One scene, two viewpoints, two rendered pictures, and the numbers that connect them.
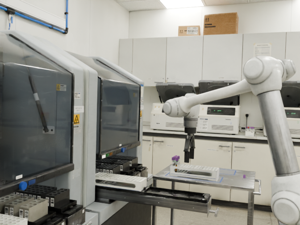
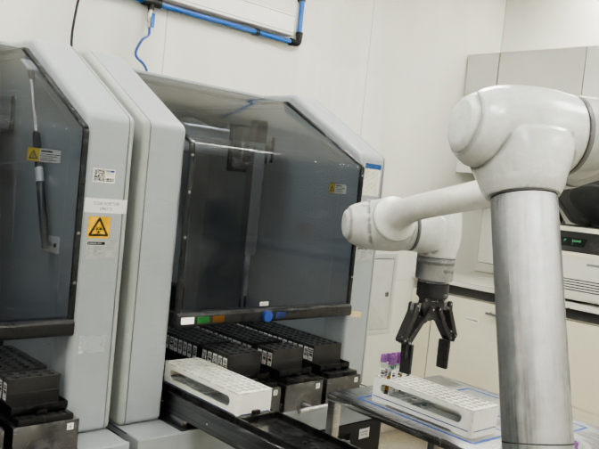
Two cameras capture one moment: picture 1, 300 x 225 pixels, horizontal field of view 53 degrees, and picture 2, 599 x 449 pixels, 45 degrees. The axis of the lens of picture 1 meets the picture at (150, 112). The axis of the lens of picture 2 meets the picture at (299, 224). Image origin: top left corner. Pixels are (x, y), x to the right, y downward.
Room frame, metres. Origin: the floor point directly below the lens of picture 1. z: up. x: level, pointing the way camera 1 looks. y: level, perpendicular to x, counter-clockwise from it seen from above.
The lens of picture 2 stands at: (0.23, -0.77, 1.32)
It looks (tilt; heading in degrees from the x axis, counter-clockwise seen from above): 3 degrees down; 28
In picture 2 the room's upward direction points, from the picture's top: 6 degrees clockwise
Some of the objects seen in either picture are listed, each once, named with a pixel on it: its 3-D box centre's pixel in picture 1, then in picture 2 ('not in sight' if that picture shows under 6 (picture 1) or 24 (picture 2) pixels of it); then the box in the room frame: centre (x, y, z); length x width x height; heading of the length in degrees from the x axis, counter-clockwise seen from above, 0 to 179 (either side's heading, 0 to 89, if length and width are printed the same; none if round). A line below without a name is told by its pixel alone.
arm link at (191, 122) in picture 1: (190, 122); (434, 270); (1.89, -0.26, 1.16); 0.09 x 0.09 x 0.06
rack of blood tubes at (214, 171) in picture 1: (194, 171); (431, 402); (1.87, -0.29, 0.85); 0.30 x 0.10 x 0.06; 69
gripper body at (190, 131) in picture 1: (189, 134); (430, 300); (1.89, -0.26, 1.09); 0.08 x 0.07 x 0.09; 159
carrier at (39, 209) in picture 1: (36, 210); not in sight; (1.14, 0.43, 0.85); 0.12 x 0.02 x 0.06; 162
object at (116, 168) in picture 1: (114, 171); (242, 363); (1.81, 0.20, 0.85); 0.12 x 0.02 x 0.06; 162
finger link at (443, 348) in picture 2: (191, 153); (443, 354); (1.95, -0.28, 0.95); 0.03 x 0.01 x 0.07; 69
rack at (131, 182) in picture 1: (118, 182); (215, 387); (1.64, 0.16, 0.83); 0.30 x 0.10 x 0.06; 71
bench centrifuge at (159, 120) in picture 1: (176, 106); (596, 236); (4.20, -0.37, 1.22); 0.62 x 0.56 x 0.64; 160
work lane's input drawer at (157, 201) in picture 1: (149, 196); (261, 433); (1.58, -0.01, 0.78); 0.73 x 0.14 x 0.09; 71
